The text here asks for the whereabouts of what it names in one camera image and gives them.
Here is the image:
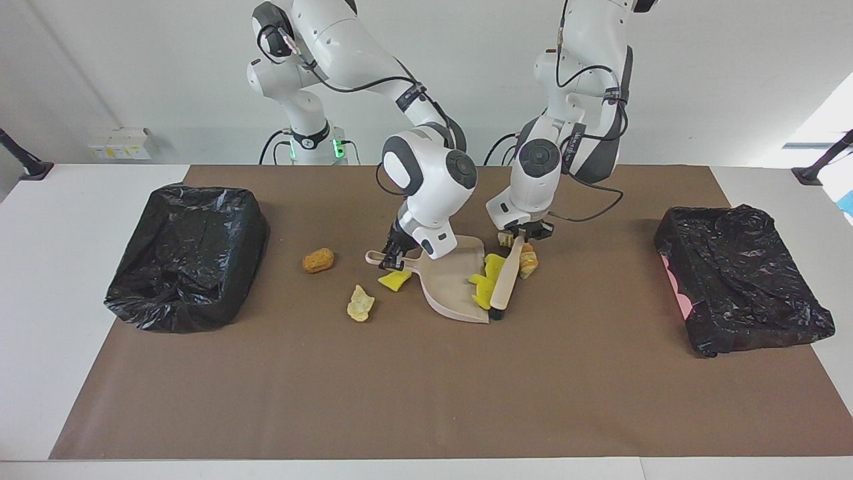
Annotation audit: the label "small yellow sponge piece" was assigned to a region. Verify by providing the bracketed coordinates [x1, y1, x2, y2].
[378, 269, 413, 293]

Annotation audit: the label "beige brush black bristles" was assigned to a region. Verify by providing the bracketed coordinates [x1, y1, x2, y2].
[488, 235, 526, 321]

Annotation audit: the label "pale yellow food piece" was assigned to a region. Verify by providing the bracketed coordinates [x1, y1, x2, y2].
[347, 284, 376, 323]

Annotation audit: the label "beige plastic dustpan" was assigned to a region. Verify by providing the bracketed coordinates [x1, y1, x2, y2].
[365, 235, 490, 325]

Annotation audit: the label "brown bread nugget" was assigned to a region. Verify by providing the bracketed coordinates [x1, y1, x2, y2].
[302, 247, 336, 275]

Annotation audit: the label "pink bin with black bag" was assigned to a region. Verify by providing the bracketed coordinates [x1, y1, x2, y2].
[653, 203, 836, 359]

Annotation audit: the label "brown paper mat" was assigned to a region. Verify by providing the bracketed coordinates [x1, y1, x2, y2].
[48, 165, 853, 461]

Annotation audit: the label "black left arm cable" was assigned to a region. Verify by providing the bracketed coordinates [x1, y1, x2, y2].
[546, 0, 631, 224]

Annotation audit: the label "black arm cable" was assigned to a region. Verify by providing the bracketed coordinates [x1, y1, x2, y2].
[546, 0, 631, 224]
[263, 25, 467, 197]

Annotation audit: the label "black left base cables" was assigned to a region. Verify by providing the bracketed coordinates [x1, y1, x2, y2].
[483, 132, 527, 166]

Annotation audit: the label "black base cables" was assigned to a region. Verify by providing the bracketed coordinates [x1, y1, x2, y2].
[259, 130, 294, 165]
[483, 132, 527, 166]

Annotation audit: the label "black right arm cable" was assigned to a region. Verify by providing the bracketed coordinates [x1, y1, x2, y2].
[263, 25, 467, 197]

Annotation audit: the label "black right base cables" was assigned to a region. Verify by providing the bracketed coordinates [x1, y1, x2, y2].
[259, 130, 294, 165]

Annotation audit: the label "white wall socket box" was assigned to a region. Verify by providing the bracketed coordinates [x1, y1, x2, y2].
[88, 127, 153, 161]

